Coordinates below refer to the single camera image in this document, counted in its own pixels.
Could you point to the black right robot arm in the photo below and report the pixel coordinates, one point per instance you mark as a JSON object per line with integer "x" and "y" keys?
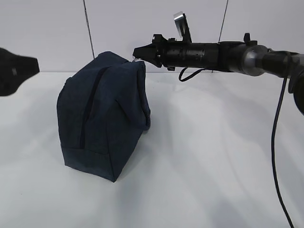
{"x": 245, "y": 57}

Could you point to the dark navy fabric bag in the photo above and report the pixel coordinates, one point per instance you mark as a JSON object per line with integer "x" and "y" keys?
{"x": 102, "y": 111}

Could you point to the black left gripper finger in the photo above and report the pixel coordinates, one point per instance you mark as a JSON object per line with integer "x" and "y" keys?
{"x": 15, "y": 70}

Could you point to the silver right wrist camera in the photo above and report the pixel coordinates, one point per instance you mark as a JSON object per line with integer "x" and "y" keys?
{"x": 182, "y": 26}

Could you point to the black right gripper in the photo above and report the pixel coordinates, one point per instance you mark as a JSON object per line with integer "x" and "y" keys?
{"x": 163, "y": 52}

